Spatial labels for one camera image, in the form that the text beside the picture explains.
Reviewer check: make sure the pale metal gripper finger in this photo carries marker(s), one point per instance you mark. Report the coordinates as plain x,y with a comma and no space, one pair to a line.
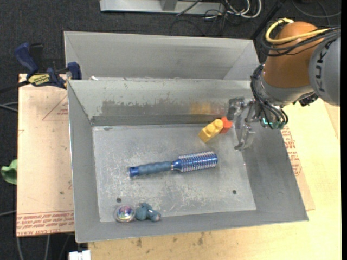
239,137
249,134

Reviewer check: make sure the red toy brick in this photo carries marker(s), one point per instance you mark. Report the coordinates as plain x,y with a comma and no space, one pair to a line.
226,124

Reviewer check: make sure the yellow toy brick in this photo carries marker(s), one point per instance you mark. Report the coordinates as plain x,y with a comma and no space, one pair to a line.
210,131

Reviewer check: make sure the blue hairbrush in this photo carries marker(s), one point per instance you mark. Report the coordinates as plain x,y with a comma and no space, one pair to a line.
189,162

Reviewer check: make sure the grey metal bin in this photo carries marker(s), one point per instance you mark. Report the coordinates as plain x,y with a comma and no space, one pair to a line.
173,194

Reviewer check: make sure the blue-grey toy figure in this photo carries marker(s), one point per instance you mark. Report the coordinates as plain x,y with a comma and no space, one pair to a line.
146,213

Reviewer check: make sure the shiny iridescent round disc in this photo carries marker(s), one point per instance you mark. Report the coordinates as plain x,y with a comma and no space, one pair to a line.
124,213

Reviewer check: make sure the brown cardboard board, red print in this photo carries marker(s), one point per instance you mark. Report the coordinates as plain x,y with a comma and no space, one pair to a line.
43,156

